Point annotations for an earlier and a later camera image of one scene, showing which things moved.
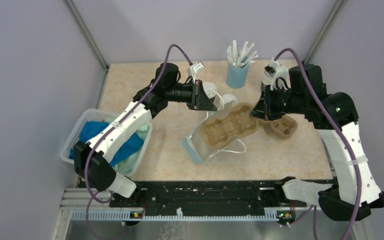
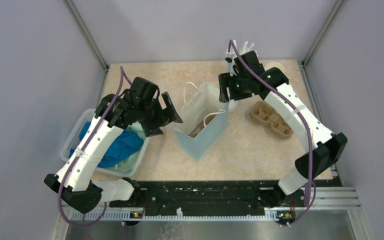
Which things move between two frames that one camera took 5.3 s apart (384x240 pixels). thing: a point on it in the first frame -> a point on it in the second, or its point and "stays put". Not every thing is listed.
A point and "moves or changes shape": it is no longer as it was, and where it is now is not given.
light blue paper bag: (195, 146) moves or changes shape
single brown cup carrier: (215, 133) -> (196, 131)
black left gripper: (199, 100) -> (166, 115)
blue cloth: (88, 129) stays put
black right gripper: (263, 109) -> (224, 81)
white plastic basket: (88, 115) stays put
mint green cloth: (128, 164) stays put
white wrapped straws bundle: (242, 58) stays put
